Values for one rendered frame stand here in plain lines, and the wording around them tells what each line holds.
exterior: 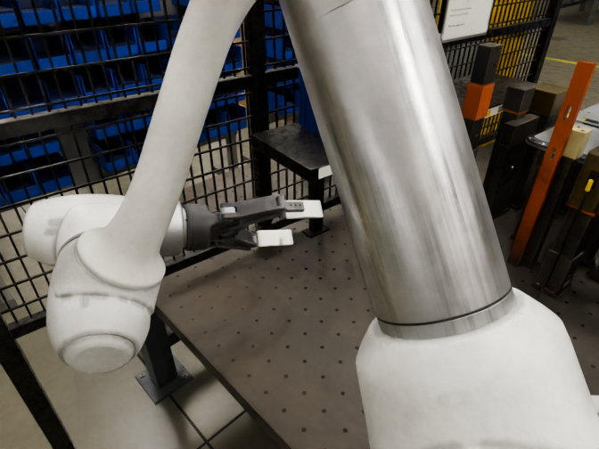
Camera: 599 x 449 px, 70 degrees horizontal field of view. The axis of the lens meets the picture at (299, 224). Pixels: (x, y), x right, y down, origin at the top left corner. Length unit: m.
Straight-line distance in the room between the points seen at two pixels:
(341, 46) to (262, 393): 0.68
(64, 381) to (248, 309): 1.09
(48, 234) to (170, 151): 0.23
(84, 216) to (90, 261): 0.14
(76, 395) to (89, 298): 1.39
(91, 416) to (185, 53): 1.47
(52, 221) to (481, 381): 0.54
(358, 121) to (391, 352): 0.16
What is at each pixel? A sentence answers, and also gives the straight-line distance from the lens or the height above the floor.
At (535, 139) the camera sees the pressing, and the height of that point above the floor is 1.00.
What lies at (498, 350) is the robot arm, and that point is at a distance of 0.29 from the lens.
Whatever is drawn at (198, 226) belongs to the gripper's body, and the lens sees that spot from 0.67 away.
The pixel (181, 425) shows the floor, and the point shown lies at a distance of 1.67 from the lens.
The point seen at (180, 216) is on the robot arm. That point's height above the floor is 1.05.
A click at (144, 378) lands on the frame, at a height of 0.01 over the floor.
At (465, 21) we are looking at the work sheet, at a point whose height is 1.19.
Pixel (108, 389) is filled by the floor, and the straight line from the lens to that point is 1.84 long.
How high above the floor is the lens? 1.40
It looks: 34 degrees down
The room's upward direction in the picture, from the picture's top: straight up
